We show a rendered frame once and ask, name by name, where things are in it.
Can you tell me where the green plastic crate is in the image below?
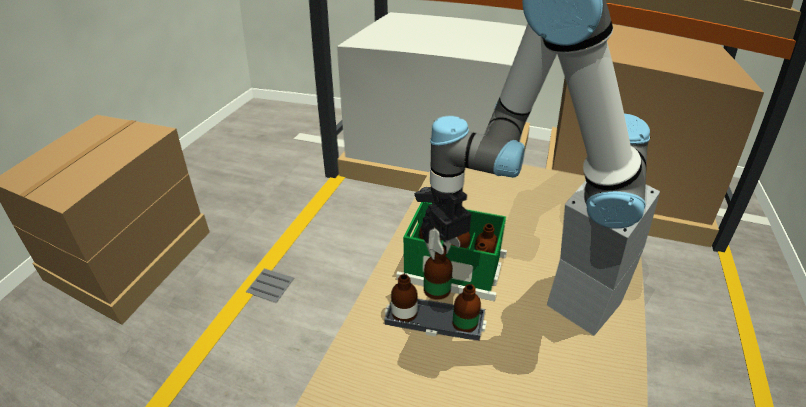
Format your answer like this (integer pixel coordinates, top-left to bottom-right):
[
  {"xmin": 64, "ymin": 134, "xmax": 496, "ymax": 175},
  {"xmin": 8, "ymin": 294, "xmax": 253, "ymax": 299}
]
[{"xmin": 403, "ymin": 202, "xmax": 503, "ymax": 291}]

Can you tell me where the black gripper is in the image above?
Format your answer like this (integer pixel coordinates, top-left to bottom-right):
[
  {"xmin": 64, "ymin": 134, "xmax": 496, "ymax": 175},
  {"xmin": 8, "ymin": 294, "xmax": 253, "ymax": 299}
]
[{"xmin": 421, "ymin": 186, "xmax": 471, "ymax": 259}]

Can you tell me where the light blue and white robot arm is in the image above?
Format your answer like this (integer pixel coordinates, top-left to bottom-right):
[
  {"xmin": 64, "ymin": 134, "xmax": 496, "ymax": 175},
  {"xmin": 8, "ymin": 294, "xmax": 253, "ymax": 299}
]
[{"xmin": 430, "ymin": 0, "xmax": 650, "ymax": 229}]

